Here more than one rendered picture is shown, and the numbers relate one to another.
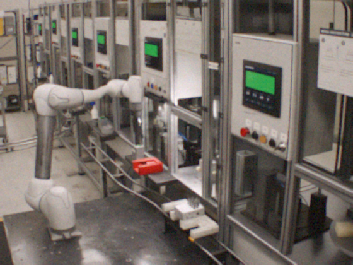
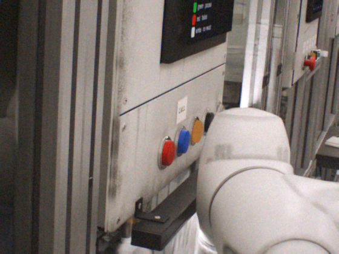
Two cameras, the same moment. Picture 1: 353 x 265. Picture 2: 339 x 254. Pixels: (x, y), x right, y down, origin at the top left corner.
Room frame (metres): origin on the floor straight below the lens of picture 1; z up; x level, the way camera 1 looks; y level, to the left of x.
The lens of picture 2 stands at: (3.40, 0.75, 1.65)
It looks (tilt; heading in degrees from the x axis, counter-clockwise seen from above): 13 degrees down; 224
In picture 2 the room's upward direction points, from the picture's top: 4 degrees clockwise
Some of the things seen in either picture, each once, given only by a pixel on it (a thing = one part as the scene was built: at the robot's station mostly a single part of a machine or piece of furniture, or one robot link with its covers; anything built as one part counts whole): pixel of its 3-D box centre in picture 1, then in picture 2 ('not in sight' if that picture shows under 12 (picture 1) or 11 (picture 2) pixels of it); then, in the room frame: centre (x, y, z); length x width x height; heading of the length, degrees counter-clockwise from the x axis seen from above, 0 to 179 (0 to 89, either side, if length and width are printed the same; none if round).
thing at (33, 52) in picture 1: (41, 61); not in sight; (7.69, 2.45, 1.00); 1.30 x 0.51 x 2.00; 27
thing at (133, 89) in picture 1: (134, 88); (245, 178); (2.79, 0.28, 1.41); 0.13 x 0.11 x 0.16; 51
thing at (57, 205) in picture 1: (58, 206); not in sight; (2.23, 0.68, 0.85); 0.18 x 0.16 x 0.22; 51
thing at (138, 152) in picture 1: (138, 153); not in sight; (2.79, 0.26, 0.97); 0.08 x 0.08 x 0.12; 27
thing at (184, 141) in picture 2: not in sight; (180, 141); (2.78, 0.16, 1.42); 0.03 x 0.02 x 0.03; 27
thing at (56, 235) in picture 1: (63, 229); not in sight; (2.20, 0.67, 0.71); 0.22 x 0.18 x 0.06; 27
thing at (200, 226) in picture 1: (188, 221); not in sight; (2.07, -0.05, 0.84); 0.36 x 0.14 x 0.10; 27
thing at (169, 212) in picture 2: (150, 94); (192, 182); (2.77, 0.18, 1.37); 0.36 x 0.04 x 0.04; 27
